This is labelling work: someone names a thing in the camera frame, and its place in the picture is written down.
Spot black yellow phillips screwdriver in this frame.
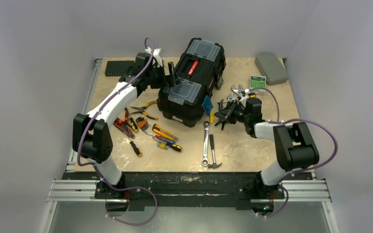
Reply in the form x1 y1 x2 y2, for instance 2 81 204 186
166 143 183 152

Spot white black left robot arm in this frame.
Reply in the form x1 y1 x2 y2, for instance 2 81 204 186
72 52 181 199

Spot silver ratchet wrench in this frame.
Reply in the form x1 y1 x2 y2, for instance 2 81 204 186
201 121 211 166

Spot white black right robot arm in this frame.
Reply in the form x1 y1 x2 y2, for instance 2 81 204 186
215 98 320 198

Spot yellow black pliers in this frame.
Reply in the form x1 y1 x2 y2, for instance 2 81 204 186
129 100 158 120

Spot black plastic toolbox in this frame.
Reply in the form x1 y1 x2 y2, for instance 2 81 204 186
157 38 226 128

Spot aluminium frame rail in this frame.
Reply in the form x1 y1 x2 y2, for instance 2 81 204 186
47 58 103 203

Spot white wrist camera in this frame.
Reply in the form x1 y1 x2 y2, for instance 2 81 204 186
145 47 163 67
238 89 257 107

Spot yellow handled screwdriver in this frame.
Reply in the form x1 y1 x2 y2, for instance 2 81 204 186
209 109 215 124

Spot orange utility knife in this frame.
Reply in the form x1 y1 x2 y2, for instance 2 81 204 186
152 124 178 141

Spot black network switch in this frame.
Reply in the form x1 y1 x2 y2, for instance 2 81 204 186
104 61 135 77

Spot green white bit box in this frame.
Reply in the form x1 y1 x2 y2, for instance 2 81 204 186
250 75 266 95

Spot grey plastic case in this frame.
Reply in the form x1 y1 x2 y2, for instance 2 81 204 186
255 52 289 85

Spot steel claw hammer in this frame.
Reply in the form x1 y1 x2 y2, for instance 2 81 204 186
208 134 222 169

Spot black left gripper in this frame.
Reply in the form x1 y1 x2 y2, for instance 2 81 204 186
146 63 181 90

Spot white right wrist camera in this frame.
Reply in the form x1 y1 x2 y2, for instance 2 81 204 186
238 89 257 107

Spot black multi pliers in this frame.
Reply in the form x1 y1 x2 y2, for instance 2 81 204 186
214 99 236 131

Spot red handled adjustable wrench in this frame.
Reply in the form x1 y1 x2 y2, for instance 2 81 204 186
231 84 247 98

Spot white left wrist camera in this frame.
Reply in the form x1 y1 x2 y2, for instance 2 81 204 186
145 47 163 67

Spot black yellow long screwdriver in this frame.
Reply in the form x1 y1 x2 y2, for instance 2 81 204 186
223 93 256 102

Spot short black yellow screwdriver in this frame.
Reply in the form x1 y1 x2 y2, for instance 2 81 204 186
130 141 142 157

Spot red blue small screwdriver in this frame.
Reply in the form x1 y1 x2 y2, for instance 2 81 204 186
144 131 175 144

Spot red black wire stripper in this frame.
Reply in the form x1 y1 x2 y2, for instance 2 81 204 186
113 108 135 139

